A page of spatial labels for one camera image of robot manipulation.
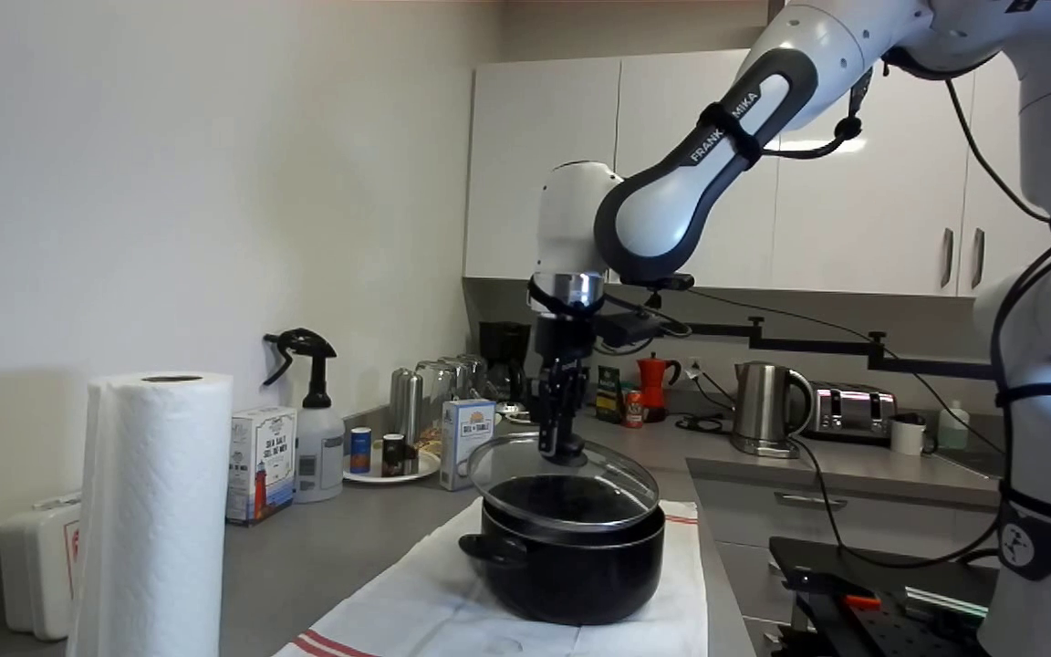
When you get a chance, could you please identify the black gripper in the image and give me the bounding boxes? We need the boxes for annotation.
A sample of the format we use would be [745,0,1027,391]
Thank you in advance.
[531,300,597,458]

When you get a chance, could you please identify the glass pot lid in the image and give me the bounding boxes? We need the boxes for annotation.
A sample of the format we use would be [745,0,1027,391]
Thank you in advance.
[469,441,661,533]

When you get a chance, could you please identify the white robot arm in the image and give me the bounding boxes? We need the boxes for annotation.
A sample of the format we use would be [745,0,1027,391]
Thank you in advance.
[529,0,1051,657]

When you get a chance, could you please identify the red moka pot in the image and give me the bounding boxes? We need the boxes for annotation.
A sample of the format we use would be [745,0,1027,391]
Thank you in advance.
[638,352,681,418]

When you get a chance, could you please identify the black cooking pot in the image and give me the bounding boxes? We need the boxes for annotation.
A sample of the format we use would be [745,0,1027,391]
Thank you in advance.
[459,498,665,624]

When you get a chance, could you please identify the steel pepper grinder left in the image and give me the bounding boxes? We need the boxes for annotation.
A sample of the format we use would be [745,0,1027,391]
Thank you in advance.
[389,369,422,441]

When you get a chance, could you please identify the white round plate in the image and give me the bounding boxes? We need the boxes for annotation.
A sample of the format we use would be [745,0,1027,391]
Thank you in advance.
[343,451,442,486]

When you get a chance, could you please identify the small spice jar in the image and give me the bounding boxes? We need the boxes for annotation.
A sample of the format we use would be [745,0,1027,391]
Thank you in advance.
[346,424,372,473]

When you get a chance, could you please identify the steel electric kettle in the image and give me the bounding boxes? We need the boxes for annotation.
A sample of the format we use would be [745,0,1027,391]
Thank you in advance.
[732,362,814,458]

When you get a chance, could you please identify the clear spray bottle black trigger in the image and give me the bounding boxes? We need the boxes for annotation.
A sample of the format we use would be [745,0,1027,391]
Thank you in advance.
[261,329,346,502]

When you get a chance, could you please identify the white striped kitchen towel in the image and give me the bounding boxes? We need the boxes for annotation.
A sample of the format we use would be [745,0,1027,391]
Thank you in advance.
[272,498,709,657]

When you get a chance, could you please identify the silver toaster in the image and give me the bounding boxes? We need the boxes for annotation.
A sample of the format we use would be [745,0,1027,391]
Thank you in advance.
[810,382,896,441]

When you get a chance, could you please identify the small white carton box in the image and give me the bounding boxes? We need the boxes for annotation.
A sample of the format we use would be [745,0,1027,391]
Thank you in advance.
[226,407,295,526]

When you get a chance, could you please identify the white upper kitchen cabinets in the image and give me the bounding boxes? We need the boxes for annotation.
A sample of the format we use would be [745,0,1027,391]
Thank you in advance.
[464,51,1048,300]

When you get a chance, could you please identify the white paper towel roll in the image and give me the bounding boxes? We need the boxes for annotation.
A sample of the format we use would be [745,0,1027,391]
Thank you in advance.
[70,372,229,657]

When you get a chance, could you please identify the white red wipes box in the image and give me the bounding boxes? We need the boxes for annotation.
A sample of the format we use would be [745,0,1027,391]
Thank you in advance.
[0,495,81,638]

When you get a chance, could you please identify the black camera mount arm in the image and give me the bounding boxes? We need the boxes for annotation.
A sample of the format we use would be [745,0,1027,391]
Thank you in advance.
[592,314,996,378]

